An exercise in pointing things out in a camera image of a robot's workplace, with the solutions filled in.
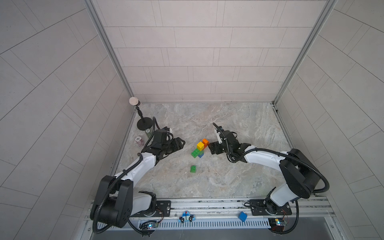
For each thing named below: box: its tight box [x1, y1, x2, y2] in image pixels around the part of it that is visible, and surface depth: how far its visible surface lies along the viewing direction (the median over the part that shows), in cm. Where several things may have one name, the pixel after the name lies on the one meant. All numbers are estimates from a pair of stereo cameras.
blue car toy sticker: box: [178, 210, 196, 223], surface depth 69 cm
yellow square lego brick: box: [196, 141, 205, 151], surface depth 82 cm
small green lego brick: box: [190, 165, 197, 173], surface depth 86 cm
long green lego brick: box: [191, 148, 205, 159], surface depth 83 cm
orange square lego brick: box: [202, 138, 210, 149], surface depth 84 cm
